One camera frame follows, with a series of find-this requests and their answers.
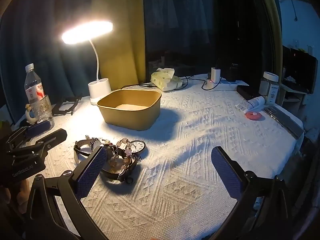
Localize flower bead bracelet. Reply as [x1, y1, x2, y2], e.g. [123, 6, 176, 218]
[109, 138, 143, 171]

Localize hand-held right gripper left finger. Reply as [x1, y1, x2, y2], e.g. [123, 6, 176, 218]
[25, 145, 108, 240]

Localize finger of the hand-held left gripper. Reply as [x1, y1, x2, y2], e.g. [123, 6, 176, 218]
[4, 120, 54, 147]
[6, 128, 68, 161]

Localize gold rectangular box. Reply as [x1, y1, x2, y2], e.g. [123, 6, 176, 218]
[97, 89, 162, 131]

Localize gold charm bracelet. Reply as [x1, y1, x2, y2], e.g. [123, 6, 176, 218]
[85, 134, 110, 145]

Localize white tube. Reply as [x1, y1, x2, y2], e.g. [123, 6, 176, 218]
[236, 96, 265, 113]

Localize white textured tablecloth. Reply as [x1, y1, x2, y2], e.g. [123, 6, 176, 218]
[14, 74, 305, 240]

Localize red round case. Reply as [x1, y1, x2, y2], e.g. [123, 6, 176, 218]
[245, 111, 262, 121]

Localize black plastic frame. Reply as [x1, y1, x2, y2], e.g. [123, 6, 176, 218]
[51, 94, 83, 117]

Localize dark blue curtain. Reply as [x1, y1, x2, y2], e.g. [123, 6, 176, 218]
[0, 0, 100, 124]

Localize smartphone in clear case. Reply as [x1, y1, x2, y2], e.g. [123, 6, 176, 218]
[264, 105, 305, 140]

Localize silver case wristwatch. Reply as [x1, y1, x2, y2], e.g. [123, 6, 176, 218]
[73, 139, 103, 161]

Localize olive curtain edge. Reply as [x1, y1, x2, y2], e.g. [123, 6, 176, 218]
[257, 0, 284, 80]

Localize white face pocket watch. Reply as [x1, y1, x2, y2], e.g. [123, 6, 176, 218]
[130, 140, 146, 155]

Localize white desk lamp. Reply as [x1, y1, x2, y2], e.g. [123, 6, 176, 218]
[61, 21, 113, 105]

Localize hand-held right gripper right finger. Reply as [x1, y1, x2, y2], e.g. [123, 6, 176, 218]
[211, 146, 295, 240]

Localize yellow curtain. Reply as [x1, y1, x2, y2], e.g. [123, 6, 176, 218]
[91, 0, 147, 91]

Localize yellow tissue pack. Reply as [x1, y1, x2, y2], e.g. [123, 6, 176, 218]
[150, 68, 183, 92]

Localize person's left hand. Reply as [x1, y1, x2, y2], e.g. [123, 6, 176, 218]
[0, 180, 32, 215]

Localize clear plastic water bottle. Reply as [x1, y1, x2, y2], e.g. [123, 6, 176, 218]
[24, 63, 50, 120]

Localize white lid jar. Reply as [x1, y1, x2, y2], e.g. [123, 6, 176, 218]
[259, 72, 279, 105]

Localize wooden side shelf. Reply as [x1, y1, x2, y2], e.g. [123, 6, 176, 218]
[279, 45, 320, 107]

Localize black cable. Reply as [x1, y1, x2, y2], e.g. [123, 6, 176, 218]
[139, 76, 198, 90]
[201, 78, 227, 91]

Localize white power strip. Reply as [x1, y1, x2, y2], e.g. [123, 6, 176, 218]
[206, 77, 250, 91]

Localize cream figurine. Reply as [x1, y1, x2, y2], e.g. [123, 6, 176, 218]
[24, 104, 37, 125]

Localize patterned drinking glass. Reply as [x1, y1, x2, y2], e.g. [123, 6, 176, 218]
[37, 94, 55, 128]

